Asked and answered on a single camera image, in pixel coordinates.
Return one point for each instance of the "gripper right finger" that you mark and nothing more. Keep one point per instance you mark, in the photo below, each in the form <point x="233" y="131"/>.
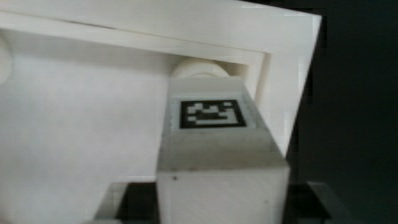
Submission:
<point x="314" y="206"/>

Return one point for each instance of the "white square table top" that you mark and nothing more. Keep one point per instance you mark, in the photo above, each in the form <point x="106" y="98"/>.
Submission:
<point x="89" y="52"/>

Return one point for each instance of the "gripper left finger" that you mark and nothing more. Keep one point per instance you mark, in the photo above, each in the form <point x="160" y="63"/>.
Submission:
<point x="128" y="206"/>

